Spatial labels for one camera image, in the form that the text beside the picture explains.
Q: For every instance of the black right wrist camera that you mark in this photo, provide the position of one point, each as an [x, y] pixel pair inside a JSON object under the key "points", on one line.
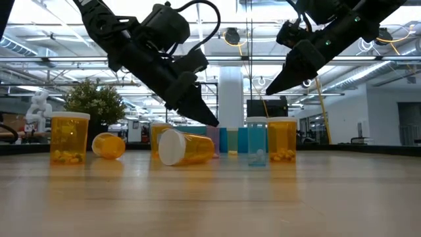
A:
{"points": [[292, 33]]}

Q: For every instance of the amber pill bottle white cap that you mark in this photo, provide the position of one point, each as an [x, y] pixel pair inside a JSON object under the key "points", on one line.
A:
{"points": [[282, 138], [69, 138], [158, 135], [110, 147], [194, 148]]}

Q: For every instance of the blue plastic bin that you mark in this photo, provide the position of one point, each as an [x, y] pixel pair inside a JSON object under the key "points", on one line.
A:
{"points": [[242, 141]]}

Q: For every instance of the green potted plant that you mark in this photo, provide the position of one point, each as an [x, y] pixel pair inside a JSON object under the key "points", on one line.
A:
{"points": [[95, 102]]}

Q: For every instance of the cardboard box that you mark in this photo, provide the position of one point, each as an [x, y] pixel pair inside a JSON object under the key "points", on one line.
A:
{"points": [[14, 122]]}

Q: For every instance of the white building column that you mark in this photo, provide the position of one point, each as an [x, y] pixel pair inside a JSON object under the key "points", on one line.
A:
{"points": [[230, 95]]}

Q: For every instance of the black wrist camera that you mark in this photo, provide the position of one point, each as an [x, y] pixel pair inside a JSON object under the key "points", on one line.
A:
{"points": [[164, 26], [292, 33]]}

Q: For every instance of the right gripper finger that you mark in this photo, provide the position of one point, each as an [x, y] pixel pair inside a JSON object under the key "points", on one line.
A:
{"points": [[296, 70]]}

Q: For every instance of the black overhead light bar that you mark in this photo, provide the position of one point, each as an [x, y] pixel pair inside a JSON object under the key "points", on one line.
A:
{"points": [[243, 58]]}

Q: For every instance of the black aluminium rig frame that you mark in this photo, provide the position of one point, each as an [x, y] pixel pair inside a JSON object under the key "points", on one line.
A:
{"points": [[361, 149]]}

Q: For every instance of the black perforated computer box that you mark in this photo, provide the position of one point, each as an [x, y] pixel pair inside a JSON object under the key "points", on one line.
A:
{"points": [[276, 108]]}

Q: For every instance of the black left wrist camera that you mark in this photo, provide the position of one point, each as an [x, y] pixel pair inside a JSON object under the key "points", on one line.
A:
{"points": [[164, 26]]}

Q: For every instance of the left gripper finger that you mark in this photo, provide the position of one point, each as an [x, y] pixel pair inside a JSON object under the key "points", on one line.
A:
{"points": [[189, 98]]}

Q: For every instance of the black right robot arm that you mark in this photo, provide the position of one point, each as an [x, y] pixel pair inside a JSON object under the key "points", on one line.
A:
{"points": [[371, 13]]}

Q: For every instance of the blue translucent pill bottle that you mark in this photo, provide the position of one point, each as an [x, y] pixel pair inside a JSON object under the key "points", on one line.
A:
{"points": [[256, 141]]}

